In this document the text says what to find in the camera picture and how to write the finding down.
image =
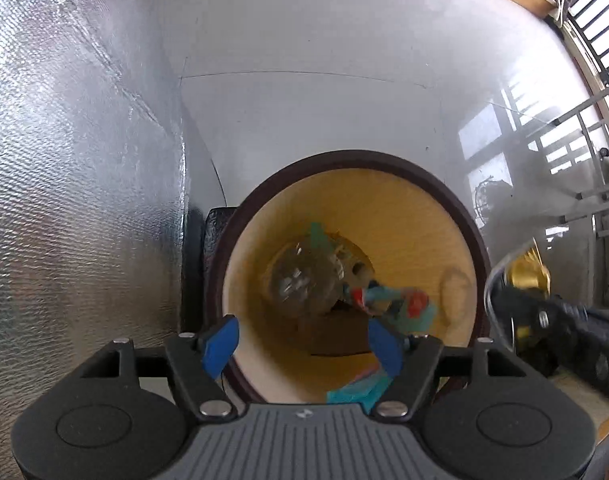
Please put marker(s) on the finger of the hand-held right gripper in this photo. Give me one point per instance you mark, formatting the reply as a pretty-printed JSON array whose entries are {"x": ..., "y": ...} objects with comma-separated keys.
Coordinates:
[{"x": 549, "y": 317}]

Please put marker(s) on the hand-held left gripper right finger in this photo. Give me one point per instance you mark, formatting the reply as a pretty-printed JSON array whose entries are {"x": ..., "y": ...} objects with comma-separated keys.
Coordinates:
[{"x": 384, "y": 349}]

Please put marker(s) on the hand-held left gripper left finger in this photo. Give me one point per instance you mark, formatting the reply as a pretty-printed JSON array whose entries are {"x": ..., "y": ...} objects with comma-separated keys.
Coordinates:
[{"x": 219, "y": 345}]

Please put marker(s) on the teal red snack bag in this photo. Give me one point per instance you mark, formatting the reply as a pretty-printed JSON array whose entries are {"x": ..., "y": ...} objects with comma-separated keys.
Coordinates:
[{"x": 409, "y": 324}]

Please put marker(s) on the gold foil wrapper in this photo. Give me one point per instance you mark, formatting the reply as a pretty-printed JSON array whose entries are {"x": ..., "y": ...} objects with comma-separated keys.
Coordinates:
[{"x": 527, "y": 272}]

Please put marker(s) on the yellow wastebasket with dark rim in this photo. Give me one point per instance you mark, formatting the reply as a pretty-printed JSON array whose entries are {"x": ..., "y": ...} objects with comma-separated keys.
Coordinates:
[{"x": 384, "y": 210}]

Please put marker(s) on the clear plastic lid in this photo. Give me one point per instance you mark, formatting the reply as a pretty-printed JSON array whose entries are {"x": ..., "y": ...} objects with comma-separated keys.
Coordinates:
[{"x": 299, "y": 280}]

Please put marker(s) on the silver foil insulation sheet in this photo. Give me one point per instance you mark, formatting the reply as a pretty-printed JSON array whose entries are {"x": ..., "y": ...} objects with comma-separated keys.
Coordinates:
[{"x": 84, "y": 185}]

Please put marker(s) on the black balcony railing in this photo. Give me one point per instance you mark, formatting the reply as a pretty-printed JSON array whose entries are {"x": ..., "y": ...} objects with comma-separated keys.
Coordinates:
[{"x": 602, "y": 55}]

